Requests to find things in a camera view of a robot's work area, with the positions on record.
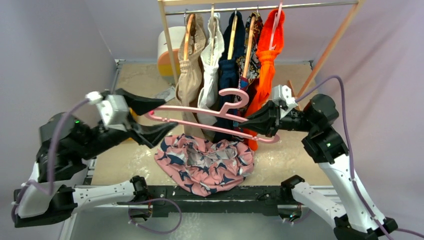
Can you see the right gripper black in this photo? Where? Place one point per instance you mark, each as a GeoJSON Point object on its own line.
{"type": "Point", "coordinates": [274, 120]}

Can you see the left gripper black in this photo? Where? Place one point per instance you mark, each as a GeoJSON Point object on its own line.
{"type": "Point", "coordinates": [152, 134]}

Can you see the pink shark print shorts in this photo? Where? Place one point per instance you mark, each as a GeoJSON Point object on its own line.
{"type": "Point", "coordinates": [204, 168]}

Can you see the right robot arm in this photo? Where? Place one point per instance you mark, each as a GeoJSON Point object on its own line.
{"type": "Point", "coordinates": [355, 217]}

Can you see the patterned shorts on hanger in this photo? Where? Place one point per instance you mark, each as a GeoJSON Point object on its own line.
{"type": "Point", "coordinates": [248, 63]}

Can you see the white shorts on hanger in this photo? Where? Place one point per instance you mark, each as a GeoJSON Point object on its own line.
{"type": "Point", "coordinates": [210, 57]}

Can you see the navy shorts on hanger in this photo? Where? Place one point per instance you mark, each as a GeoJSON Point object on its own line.
{"type": "Point", "coordinates": [228, 71]}

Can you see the orange shorts on hanger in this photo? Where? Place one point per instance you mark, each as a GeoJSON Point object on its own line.
{"type": "Point", "coordinates": [267, 59]}

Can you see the beige shorts on hanger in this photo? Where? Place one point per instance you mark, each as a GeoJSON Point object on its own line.
{"type": "Point", "coordinates": [190, 81]}

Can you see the orange hanger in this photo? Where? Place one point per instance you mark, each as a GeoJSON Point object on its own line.
{"type": "Point", "coordinates": [187, 36]}

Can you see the yellow plastic bin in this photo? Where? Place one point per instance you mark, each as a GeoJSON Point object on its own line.
{"type": "Point", "coordinates": [134, 116]}

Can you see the printed flat package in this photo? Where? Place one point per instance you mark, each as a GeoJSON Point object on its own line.
{"type": "Point", "coordinates": [167, 94]}

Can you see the round drawer cabinet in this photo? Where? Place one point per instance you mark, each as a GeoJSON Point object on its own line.
{"type": "Point", "coordinates": [164, 66]}

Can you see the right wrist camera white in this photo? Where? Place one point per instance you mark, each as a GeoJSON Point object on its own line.
{"type": "Point", "coordinates": [281, 96]}

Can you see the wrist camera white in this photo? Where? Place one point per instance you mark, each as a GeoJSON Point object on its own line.
{"type": "Point", "coordinates": [113, 109]}
{"type": "Point", "coordinates": [281, 96]}

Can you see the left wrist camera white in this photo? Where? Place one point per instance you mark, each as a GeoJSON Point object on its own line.
{"type": "Point", "coordinates": [113, 109]}

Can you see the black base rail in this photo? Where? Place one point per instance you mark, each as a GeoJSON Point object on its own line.
{"type": "Point", "coordinates": [267, 200]}

